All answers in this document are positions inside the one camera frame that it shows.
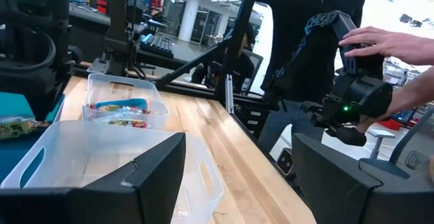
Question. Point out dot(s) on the black aluminium frame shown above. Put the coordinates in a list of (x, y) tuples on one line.
[(239, 30)]

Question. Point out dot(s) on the small black silver camera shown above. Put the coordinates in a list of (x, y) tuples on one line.
[(285, 161)]

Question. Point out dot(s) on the grey desk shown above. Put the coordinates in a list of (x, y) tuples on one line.
[(88, 37)]

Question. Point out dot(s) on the red storage box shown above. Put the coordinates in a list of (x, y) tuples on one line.
[(390, 125)]

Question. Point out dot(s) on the green silver granola bar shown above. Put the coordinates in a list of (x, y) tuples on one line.
[(20, 127)]

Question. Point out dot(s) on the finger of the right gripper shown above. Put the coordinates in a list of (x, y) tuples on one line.
[(49, 108)]

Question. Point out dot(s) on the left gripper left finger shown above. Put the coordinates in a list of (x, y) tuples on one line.
[(142, 190)]

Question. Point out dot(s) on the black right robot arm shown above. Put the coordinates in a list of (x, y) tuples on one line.
[(118, 40)]

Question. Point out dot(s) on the black drawer unit white labels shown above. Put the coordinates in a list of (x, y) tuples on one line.
[(252, 122)]

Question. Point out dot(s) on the blue plastic bin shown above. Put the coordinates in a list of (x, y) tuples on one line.
[(13, 105)]

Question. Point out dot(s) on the clear plastic bin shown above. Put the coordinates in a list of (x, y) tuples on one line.
[(125, 86), (84, 149)]

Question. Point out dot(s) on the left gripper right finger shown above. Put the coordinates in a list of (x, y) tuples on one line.
[(329, 190)]

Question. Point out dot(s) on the silver aluminium extrusion piece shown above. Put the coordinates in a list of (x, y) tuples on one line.
[(230, 95)]

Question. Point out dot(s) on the RGB backlit keyboard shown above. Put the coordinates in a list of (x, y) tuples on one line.
[(157, 45)]

